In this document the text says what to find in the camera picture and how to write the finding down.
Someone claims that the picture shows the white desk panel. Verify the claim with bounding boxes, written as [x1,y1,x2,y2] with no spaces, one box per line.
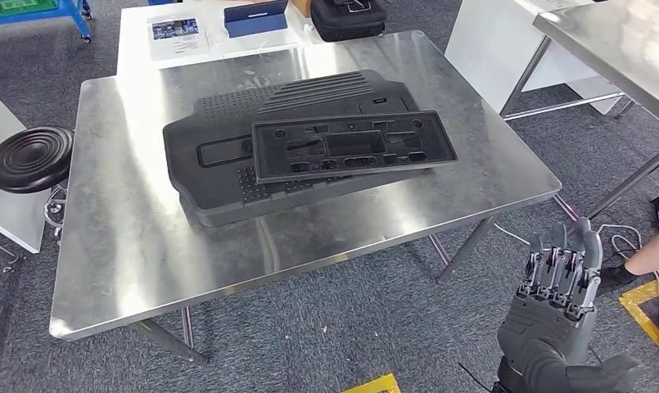
[445,0,625,116]

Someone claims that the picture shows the black stool chrome base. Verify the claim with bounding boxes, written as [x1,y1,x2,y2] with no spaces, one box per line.
[0,126,74,240]

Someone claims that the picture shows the printed paper sheet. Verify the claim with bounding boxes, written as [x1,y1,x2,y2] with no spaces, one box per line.
[147,13,211,61]

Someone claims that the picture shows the blue metal cart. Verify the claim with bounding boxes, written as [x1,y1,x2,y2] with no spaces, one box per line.
[0,0,93,43]

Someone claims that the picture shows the steel table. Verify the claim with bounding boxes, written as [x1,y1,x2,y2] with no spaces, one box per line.
[532,0,659,221]

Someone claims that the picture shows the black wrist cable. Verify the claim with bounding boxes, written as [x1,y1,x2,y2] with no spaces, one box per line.
[458,361,497,393]

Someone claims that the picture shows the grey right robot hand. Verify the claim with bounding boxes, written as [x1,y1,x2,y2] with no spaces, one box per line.
[495,216,643,393]

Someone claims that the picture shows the stainless steel workbench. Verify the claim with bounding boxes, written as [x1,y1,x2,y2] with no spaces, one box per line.
[48,29,563,365]

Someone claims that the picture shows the black zippered case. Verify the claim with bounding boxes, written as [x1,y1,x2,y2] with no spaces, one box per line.
[309,0,388,43]

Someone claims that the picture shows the yellow floor tape square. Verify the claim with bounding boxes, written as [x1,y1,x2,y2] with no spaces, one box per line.
[619,279,659,350]
[340,373,402,393]

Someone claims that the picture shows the blue box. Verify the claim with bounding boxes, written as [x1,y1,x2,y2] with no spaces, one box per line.
[223,0,290,39]

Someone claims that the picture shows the black plastic frame part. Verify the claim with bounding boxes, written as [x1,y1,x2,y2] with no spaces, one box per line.
[251,110,459,186]

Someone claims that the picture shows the dark grey plastic panel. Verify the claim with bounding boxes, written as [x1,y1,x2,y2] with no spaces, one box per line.
[162,69,433,229]

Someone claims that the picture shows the person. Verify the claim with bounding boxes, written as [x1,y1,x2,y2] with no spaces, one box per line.
[600,228,659,381]

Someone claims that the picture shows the green plastic bin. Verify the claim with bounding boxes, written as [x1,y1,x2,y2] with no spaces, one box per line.
[0,0,59,18]

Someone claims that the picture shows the white desk steel frame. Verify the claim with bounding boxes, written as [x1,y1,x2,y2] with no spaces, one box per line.
[0,81,53,300]

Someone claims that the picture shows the white table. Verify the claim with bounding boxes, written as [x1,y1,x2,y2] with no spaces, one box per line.
[116,0,319,76]

